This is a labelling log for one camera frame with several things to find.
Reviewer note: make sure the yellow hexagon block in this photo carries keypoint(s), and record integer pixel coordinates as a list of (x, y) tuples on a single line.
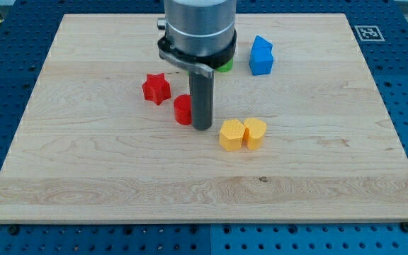
[(231, 134)]

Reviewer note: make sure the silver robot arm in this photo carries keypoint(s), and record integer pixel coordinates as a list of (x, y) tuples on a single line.
[(200, 27)]

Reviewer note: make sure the red cylinder block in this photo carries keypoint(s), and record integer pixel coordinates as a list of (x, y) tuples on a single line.
[(182, 109)]

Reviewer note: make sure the yellow heart block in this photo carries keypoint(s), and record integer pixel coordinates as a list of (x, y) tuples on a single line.
[(255, 130)]

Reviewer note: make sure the red star block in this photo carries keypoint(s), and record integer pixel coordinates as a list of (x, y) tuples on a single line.
[(156, 88)]

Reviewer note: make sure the green star block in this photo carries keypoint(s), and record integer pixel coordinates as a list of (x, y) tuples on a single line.
[(226, 67)]

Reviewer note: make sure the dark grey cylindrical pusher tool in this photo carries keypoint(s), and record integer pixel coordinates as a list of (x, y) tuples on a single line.
[(201, 92)]

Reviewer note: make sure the blue cube block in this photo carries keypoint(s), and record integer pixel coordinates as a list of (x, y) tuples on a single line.
[(261, 61)]

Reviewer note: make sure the blue triangle block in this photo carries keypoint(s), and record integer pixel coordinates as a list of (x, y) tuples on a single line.
[(261, 43)]

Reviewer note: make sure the white fiducial marker tag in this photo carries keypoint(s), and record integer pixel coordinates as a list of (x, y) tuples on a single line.
[(369, 33)]

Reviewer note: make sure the light wooden board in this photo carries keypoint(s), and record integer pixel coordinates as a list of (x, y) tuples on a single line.
[(91, 150)]

